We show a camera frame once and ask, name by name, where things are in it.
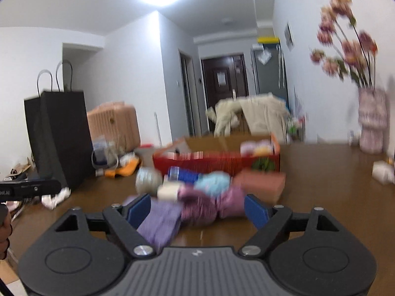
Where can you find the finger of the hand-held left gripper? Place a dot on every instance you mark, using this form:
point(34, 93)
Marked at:
point(40, 187)

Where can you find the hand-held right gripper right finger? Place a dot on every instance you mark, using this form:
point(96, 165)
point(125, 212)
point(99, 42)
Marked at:
point(256, 211)

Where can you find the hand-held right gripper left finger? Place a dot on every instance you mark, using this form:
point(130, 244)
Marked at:
point(139, 212)

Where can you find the lavender knit cloth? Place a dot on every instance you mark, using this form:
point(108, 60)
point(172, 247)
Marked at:
point(160, 225)

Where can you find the mauve satin cloth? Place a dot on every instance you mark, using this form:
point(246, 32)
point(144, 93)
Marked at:
point(197, 209)
point(231, 205)

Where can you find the pink rectangular block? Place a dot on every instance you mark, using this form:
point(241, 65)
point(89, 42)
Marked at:
point(262, 185)

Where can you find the grey-green yarn ball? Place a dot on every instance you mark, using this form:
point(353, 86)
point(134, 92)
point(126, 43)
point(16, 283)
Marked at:
point(148, 180)

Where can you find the cream soft ball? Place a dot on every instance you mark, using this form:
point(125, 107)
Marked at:
point(168, 192)

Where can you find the light blue plush toy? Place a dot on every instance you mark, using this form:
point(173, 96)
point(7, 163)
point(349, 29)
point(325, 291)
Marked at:
point(213, 183)

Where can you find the blue tissue packet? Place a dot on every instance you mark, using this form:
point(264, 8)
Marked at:
point(183, 174)

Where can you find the red cardboard box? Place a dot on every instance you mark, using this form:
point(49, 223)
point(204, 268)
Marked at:
point(213, 162)

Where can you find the person's left hand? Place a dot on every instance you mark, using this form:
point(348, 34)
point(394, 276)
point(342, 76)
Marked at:
point(3, 242)

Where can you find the crumpled white paper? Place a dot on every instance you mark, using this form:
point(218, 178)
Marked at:
point(57, 198)

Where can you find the cardboard scraps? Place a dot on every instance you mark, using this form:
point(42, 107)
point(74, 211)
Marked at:
point(18, 169)

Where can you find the black paper bag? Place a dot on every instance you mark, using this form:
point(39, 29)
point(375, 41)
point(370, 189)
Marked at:
point(58, 138)

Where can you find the yellow plush toy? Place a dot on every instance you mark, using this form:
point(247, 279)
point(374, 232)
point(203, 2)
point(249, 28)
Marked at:
point(264, 151)

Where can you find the pink fluffy plush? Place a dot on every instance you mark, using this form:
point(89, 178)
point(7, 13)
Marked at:
point(256, 144)

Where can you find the pink suitcase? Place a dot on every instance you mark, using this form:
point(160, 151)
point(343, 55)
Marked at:
point(114, 123)

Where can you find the beige coat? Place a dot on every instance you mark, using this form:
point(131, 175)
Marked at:
point(262, 112)

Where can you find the grey interior door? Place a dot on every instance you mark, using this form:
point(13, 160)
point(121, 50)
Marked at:
point(187, 92)

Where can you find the white container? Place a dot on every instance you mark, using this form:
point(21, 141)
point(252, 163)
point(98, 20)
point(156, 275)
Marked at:
point(384, 172)

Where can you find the dark entrance door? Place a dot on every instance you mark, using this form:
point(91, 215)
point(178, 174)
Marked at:
point(225, 78)

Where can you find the grey refrigerator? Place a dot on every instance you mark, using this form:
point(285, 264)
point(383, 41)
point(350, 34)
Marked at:
point(268, 74)

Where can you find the pink vase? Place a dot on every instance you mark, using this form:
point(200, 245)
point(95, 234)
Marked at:
point(372, 120)

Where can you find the yellow box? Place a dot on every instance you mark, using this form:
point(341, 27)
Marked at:
point(268, 39)

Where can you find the pink artificial flowers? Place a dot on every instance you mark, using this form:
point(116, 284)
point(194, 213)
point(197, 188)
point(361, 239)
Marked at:
point(345, 43)

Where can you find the wall picture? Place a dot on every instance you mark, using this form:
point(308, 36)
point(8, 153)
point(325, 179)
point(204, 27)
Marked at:
point(288, 37)

